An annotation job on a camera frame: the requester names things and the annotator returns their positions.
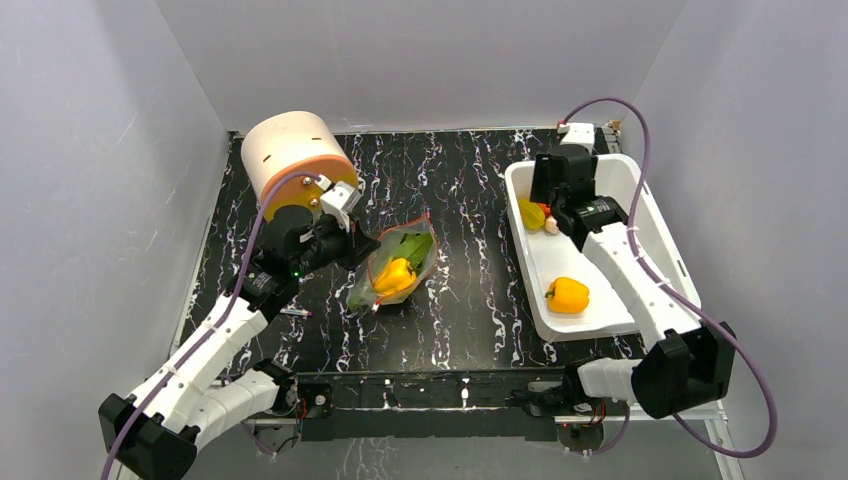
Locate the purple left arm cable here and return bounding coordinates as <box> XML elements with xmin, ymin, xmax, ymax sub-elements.
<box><xmin>99</xmin><ymin>171</ymin><xmax>326</xmax><ymax>480</ymax></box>

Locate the yellow bell pepper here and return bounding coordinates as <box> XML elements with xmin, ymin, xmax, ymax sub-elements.
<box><xmin>544</xmin><ymin>277</ymin><xmax>590</xmax><ymax>315</ymax></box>
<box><xmin>373</xmin><ymin>257</ymin><xmax>418</xmax><ymax>297</ymax></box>

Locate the yellow star fruit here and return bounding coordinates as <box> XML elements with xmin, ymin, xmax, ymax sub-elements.
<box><xmin>518</xmin><ymin>198</ymin><xmax>547</xmax><ymax>231</ymax></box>

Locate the clear zip bag orange zipper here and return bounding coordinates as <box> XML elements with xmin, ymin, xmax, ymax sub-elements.
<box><xmin>345</xmin><ymin>211</ymin><xmax>440</xmax><ymax>316</ymax></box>

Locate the cream orange cylinder container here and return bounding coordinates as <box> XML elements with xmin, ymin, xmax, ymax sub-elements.
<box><xmin>241</xmin><ymin>111</ymin><xmax>359</xmax><ymax>221</ymax></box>

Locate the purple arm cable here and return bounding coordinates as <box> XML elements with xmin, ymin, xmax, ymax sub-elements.
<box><xmin>559</xmin><ymin>97</ymin><xmax>780</xmax><ymax>460</ymax></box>
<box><xmin>99</xmin><ymin>171</ymin><xmax>326</xmax><ymax>480</ymax></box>

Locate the white plastic bin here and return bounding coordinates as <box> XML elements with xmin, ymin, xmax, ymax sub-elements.
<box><xmin>505</xmin><ymin>160</ymin><xmax>701</xmax><ymax>342</ymax></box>

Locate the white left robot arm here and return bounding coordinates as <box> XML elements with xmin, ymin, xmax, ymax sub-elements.
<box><xmin>98</xmin><ymin>213</ymin><xmax>380</xmax><ymax>479</ymax></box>

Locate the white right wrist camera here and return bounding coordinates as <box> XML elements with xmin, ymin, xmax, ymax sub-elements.
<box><xmin>557</xmin><ymin>122</ymin><xmax>596</xmax><ymax>154</ymax></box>

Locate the green leafy vegetable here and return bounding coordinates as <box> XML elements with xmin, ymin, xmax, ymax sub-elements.
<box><xmin>347</xmin><ymin>231</ymin><xmax>436</xmax><ymax>313</ymax></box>

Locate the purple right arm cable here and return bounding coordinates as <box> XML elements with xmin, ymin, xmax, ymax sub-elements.
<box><xmin>559</xmin><ymin>97</ymin><xmax>780</xmax><ymax>460</ymax></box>

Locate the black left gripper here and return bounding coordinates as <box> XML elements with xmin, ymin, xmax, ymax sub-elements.
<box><xmin>293</xmin><ymin>212</ymin><xmax>381</xmax><ymax>278</ymax></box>

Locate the small pen on table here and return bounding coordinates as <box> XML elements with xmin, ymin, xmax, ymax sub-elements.
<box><xmin>279</xmin><ymin>308</ymin><xmax>312</xmax><ymax>318</ymax></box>

